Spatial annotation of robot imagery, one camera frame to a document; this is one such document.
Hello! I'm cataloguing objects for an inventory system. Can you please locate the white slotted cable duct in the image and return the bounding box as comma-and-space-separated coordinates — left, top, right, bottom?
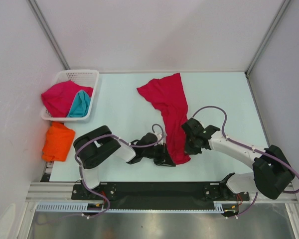
36, 202, 238, 214

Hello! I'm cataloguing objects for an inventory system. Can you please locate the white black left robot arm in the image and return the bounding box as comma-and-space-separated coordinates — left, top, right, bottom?
73, 125, 176, 199

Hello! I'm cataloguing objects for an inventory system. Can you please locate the red t shirt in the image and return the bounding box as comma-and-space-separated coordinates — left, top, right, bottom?
137, 73, 190, 165
41, 81, 93, 118

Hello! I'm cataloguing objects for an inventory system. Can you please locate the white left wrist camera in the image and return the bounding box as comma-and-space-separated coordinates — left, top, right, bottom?
156, 132, 167, 144

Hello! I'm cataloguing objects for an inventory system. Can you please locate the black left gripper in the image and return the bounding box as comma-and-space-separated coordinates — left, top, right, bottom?
142, 143, 175, 167

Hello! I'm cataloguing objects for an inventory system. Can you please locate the white plastic laundry basket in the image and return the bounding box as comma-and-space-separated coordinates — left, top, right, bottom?
41, 69, 99, 122

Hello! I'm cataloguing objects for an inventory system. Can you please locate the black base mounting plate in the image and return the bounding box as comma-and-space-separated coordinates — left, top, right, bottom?
71, 181, 250, 211

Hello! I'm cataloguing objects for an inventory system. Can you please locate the orange folded t shirt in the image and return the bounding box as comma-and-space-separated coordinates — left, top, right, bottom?
42, 121, 75, 162

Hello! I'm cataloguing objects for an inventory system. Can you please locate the teal t shirt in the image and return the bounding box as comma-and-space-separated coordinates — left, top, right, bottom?
66, 90, 91, 118

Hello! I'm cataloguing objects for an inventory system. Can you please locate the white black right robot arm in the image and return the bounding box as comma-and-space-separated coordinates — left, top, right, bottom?
181, 118, 295, 200

